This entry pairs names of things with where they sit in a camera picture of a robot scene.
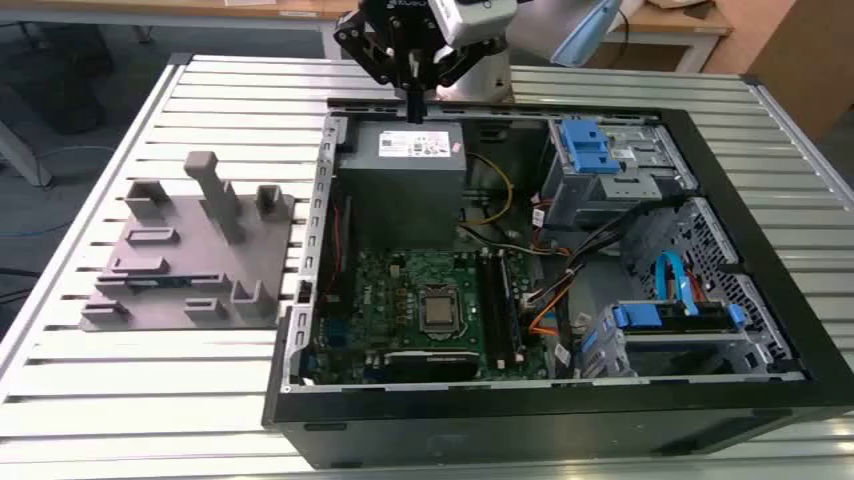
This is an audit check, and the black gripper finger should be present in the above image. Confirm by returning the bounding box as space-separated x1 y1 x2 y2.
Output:
331 12 416 124
414 38 510 124

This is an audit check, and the RAM memory stick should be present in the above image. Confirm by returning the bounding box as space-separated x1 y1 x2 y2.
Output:
123 277 196 291

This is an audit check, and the black RAM slot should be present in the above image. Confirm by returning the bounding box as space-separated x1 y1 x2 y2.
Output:
493 252 519 369
477 249 506 371
485 249 513 370

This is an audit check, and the long wooden desk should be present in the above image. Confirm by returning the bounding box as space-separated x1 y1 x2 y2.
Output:
0 0 366 61

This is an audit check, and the blue plastic drive carrier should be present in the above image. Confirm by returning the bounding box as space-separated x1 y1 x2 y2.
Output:
562 119 619 175

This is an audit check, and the grey power supply unit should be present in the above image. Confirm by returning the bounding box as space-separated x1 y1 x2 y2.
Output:
336 119 468 251

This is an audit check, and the short wooden desk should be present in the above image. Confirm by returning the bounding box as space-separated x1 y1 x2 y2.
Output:
590 0 735 74

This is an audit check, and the silver metal drive cage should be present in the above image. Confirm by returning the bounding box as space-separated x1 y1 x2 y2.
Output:
539 117 699 231
577 299 806 384

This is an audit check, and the black waste bin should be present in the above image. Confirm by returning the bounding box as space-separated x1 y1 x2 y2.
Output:
36 74 112 137

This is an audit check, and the grey parts rack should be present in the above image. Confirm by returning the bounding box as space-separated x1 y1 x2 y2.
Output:
78 150 299 332

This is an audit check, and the silver CPU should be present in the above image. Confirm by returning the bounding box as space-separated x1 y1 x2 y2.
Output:
424 297 458 326

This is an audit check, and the green motherboard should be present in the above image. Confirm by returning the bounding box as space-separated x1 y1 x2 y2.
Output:
310 247 559 386

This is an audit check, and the brown wooden cabinet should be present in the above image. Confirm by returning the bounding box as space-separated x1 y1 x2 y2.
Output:
699 0 854 146

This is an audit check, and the metal CPU socket cover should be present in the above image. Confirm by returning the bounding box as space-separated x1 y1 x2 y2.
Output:
416 282 468 344

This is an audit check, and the white table leg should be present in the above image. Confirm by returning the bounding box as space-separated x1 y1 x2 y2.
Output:
0 117 55 189

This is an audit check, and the hard disk in blue carrier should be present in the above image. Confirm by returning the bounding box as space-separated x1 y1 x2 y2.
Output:
611 301 747 335

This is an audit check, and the black graphics card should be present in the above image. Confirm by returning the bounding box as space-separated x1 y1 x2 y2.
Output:
380 348 483 382

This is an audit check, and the black PC case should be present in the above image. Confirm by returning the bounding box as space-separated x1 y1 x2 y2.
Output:
259 97 853 471

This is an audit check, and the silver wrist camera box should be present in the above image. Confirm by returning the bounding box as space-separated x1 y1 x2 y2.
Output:
426 0 519 46

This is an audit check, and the yellow wire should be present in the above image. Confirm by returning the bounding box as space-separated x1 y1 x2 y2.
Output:
466 152 515 226

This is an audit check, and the white and black wire bundle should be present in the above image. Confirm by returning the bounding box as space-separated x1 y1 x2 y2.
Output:
458 223 569 259

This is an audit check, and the red and black twisted wire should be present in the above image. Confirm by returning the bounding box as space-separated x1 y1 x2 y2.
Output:
323 197 354 304

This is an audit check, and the black cable bundle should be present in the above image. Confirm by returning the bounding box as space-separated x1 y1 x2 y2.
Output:
533 194 689 381

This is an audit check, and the orange wire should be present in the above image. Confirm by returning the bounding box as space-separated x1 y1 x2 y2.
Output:
530 307 566 337

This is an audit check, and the blue SATA cable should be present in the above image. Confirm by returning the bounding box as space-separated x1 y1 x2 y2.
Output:
657 252 699 316

